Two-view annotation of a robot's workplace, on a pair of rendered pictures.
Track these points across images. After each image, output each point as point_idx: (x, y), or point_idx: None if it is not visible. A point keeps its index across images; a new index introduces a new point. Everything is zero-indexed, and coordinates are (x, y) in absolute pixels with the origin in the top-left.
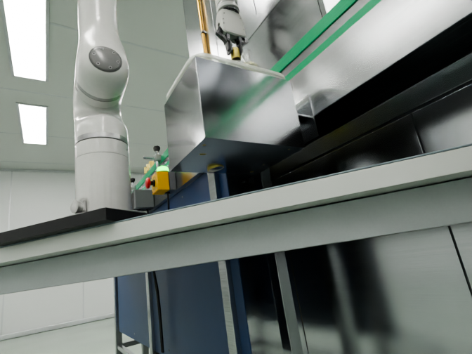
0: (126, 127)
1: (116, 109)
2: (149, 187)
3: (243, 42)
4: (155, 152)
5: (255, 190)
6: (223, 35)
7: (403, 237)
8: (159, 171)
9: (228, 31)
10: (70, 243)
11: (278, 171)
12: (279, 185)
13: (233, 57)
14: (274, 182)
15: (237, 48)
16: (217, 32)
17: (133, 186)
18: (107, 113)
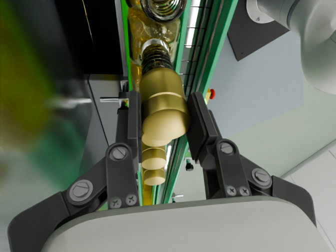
0: (313, 0)
1: (322, 42)
2: (210, 89)
3: (93, 179)
4: (190, 162)
5: (98, 62)
6: (264, 172)
7: None
8: (205, 99)
9: (254, 201)
10: None
11: (82, 8)
12: (87, 5)
13: (180, 78)
14: (88, 19)
15: (164, 100)
16: (301, 189)
17: (172, 196)
18: (327, 36)
